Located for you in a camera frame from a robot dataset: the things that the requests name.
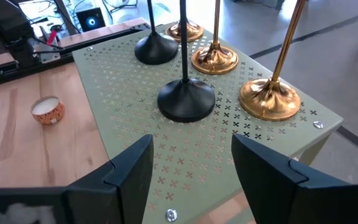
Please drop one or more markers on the red tool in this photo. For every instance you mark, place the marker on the red tool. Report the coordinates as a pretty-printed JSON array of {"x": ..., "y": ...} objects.
[{"x": 52, "y": 36}]

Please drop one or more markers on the black candlestick holder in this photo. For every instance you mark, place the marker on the black candlestick holder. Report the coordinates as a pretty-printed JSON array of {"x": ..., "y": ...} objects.
[
  {"x": 185, "y": 101},
  {"x": 155, "y": 49}
]

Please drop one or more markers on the silver metal bracket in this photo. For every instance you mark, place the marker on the silver metal bracket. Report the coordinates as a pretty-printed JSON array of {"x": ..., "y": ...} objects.
[{"x": 50, "y": 54}]

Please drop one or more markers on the green perforated metal shelf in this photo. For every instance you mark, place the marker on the green perforated metal shelf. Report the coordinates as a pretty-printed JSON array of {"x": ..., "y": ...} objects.
[{"x": 129, "y": 93}]

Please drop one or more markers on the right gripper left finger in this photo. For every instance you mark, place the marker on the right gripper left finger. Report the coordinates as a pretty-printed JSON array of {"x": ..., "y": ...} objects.
[{"x": 104, "y": 199}]

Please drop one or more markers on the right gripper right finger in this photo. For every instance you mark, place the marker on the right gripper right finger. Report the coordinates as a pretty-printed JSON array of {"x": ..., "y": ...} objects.
[{"x": 291, "y": 199}]

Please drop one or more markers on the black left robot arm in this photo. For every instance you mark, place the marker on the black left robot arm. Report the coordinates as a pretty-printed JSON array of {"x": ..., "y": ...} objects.
[{"x": 11, "y": 25}]

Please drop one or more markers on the white candle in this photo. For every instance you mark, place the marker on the white candle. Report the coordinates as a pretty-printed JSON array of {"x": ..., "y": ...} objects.
[{"x": 48, "y": 113}]

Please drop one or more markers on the gold candlestick holder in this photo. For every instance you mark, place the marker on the gold candlestick holder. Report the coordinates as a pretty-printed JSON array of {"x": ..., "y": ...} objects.
[
  {"x": 214, "y": 60},
  {"x": 193, "y": 31},
  {"x": 269, "y": 99}
]

